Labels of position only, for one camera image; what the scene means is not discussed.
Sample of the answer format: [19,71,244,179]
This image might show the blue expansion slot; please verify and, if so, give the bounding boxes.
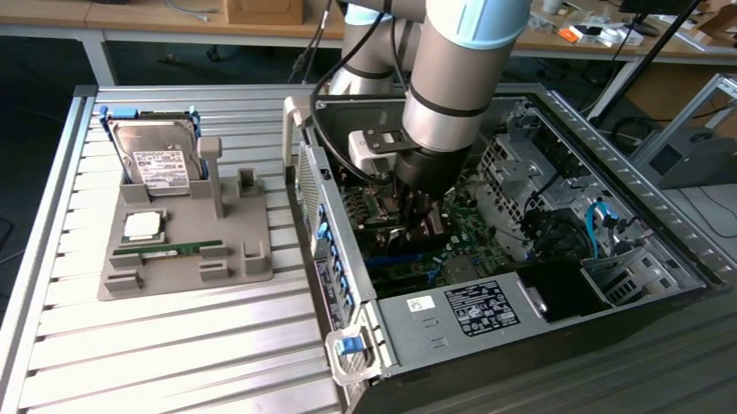
[366,253,432,268]

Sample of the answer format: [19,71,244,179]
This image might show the black monitor with stand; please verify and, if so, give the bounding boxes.
[619,0,692,36]

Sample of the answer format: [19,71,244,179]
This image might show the green motherboard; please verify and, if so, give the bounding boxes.
[337,172,520,298]

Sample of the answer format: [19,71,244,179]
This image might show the hard disk in blue carrier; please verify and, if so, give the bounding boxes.
[97,105,210,198]

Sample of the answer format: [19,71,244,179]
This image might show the grey wire with plug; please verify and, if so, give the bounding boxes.
[163,0,213,22]

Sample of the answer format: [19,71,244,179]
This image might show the green RAM stick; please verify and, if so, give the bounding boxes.
[114,240,224,259]

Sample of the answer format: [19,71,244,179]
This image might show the grey power supply unit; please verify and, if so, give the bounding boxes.
[373,275,555,367]

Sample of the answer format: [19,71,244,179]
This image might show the clear plastic bags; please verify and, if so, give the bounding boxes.
[529,0,564,34]

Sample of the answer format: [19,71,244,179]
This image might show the brown cardboard box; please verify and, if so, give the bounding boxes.
[222,0,306,26]
[696,0,737,42]

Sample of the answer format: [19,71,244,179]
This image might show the silver CPU chip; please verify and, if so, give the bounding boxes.
[122,211,167,243]

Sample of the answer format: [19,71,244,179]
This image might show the open black PC case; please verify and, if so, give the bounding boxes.
[281,84,737,414]

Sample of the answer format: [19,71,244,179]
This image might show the CPU socket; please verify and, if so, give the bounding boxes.
[372,185,405,219]

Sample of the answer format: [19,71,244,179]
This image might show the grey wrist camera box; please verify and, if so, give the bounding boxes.
[348,128,423,180]

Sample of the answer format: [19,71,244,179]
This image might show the wooden desk grey frame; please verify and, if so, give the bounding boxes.
[0,0,348,87]
[512,0,737,122]

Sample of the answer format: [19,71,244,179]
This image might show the grey parts rack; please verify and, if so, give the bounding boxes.
[97,137,276,302]

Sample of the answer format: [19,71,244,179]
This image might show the blue data wire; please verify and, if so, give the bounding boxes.
[583,200,623,260]

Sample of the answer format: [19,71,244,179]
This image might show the black slanted pole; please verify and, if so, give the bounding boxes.
[585,0,706,122]

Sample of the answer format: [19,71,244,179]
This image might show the metal disk bay cage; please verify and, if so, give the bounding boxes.
[477,107,583,208]

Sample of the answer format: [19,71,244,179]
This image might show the orange and white box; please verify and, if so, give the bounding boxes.
[559,24,607,44]

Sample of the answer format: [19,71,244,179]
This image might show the silver chipset heatsink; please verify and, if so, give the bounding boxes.
[443,258,485,284]

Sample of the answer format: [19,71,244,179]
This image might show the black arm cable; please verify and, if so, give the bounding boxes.
[288,0,416,185]

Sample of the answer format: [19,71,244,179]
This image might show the aluminium profile frame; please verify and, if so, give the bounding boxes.
[631,72,737,152]

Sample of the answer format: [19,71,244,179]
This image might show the grey cabinet box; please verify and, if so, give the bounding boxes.
[631,127,737,191]

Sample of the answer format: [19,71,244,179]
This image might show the black wire bundle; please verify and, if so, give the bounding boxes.
[521,206,595,264]

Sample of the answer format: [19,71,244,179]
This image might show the grey metal drive bracket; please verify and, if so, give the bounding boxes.
[579,248,675,307]

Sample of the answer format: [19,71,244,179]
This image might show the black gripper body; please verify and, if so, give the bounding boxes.
[394,144,473,206]

